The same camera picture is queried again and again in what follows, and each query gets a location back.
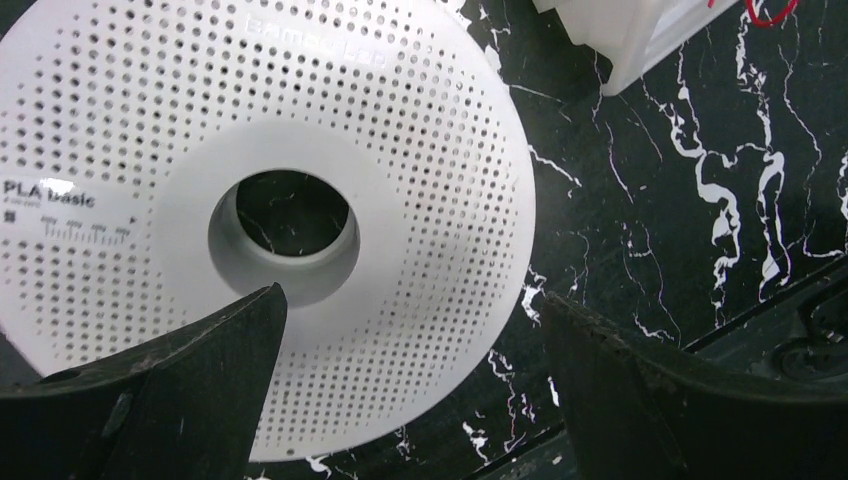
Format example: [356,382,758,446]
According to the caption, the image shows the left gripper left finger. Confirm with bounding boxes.
[1,284,288,479]

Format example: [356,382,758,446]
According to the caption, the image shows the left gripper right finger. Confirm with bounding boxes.
[541,294,847,479]

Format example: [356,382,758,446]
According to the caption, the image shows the white perforated filament spool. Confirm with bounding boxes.
[1,1,536,462]

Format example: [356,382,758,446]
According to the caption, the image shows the red wire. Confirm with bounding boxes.
[707,0,802,29]

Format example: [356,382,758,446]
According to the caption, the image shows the white plastic bin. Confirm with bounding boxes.
[533,0,735,96]

